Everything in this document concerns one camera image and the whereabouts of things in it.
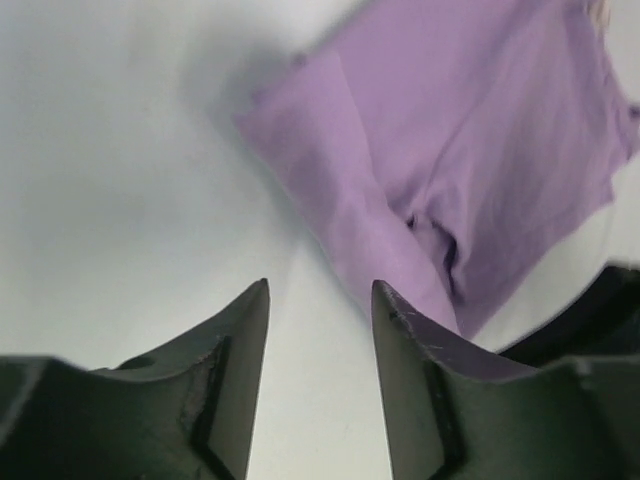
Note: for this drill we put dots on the purple t shirt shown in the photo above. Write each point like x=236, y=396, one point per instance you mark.
x=446, y=146

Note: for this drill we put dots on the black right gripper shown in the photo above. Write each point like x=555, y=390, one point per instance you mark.
x=603, y=320

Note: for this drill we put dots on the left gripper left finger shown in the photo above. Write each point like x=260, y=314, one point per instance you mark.
x=184, y=410

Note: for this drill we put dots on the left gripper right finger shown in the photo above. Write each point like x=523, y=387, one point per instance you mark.
x=456, y=411

